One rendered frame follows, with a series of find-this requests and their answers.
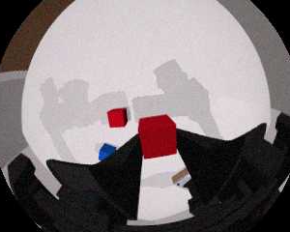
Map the blue cube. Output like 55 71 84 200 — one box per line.
99 143 117 160

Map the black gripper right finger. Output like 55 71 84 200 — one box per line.
176 123 266 208

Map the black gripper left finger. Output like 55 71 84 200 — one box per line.
46 133 142 220

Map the red cube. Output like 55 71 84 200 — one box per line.
106 108 127 128
137 115 177 159

